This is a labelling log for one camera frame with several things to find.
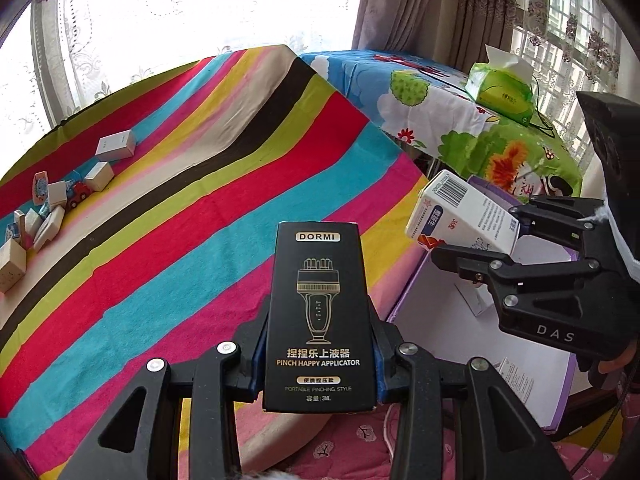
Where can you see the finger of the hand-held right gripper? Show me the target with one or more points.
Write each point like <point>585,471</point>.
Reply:
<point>560,220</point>
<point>505,272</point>

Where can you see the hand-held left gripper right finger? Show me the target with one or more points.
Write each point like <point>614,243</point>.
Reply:
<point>384,385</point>

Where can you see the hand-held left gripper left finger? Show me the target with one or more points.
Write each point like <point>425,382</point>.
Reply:
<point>257,362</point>

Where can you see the white carton with barcode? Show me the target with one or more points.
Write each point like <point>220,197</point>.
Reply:
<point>465,215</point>

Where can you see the purple cardboard box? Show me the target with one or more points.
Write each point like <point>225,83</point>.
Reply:
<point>450,350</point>

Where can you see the black box with gold print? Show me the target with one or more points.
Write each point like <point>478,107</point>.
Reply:
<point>320,310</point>

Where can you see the person's right hand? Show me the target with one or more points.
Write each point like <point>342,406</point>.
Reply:
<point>627,356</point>

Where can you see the pink patterned bedding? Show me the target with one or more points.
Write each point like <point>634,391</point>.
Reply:
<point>350,442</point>

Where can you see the green tissue pack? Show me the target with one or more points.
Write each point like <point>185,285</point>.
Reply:
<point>500,92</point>

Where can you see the window with floral sheer curtain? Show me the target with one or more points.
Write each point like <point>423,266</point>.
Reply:
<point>565,35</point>

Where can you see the floral printed tablecloth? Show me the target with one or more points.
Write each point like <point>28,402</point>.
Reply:
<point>425,90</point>

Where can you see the striped colourful blanket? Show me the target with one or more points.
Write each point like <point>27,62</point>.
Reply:
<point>200,170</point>

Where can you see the plain white box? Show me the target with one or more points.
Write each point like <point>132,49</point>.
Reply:
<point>99,176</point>

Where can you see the red toy car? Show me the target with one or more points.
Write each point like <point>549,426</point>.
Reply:
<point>78,195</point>

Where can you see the brown patterned curtain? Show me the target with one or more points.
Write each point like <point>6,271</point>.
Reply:
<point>430,10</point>

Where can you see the flat white box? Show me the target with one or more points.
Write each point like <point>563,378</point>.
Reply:
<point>48,227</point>

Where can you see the white box with small print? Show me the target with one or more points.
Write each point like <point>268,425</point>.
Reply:
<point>115,144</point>

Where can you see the beige box with socket print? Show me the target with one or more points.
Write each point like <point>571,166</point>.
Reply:
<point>11,266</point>

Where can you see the blue and white carton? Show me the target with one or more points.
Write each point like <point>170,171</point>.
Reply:
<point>15,230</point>

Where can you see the grey window frame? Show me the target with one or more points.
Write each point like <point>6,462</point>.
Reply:
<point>50,60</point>

